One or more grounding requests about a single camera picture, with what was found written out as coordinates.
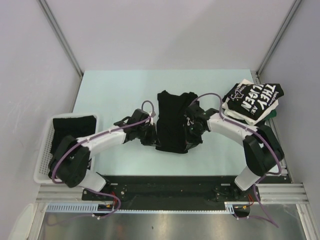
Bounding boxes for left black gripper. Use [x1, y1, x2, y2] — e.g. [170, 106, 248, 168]
[136, 122, 160, 147]

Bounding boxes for black graphic t shirt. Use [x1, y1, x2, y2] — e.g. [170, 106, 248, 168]
[155, 90, 198, 154]

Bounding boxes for white plastic laundry basket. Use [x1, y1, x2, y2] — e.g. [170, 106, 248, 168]
[33, 112, 100, 185]

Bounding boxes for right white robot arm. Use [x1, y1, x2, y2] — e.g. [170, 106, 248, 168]
[185, 103, 285, 201]

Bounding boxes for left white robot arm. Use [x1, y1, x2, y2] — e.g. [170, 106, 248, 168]
[48, 108, 156, 200]

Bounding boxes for black folded lettered t shirt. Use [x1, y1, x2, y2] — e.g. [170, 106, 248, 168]
[221, 81, 285, 125]

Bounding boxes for black clothes in basket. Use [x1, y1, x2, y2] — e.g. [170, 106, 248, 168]
[50, 115, 97, 155]

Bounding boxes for green folded t shirt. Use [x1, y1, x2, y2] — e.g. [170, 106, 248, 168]
[255, 109, 277, 127]

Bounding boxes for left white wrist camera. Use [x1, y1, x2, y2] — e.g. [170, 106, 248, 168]
[149, 111, 156, 125]

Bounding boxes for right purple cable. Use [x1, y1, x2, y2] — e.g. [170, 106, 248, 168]
[191, 92, 282, 228]

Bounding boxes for purple cable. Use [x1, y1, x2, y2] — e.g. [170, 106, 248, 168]
[191, 92, 282, 228]
[49, 99, 157, 223]

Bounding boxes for white slotted cable duct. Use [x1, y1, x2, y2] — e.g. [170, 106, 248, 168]
[46, 203, 235, 215]

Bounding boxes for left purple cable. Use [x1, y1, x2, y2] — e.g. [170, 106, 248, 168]
[49, 99, 157, 223]

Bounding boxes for aluminium frame rail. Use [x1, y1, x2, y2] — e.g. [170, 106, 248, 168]
[36, 183, 309, 204]

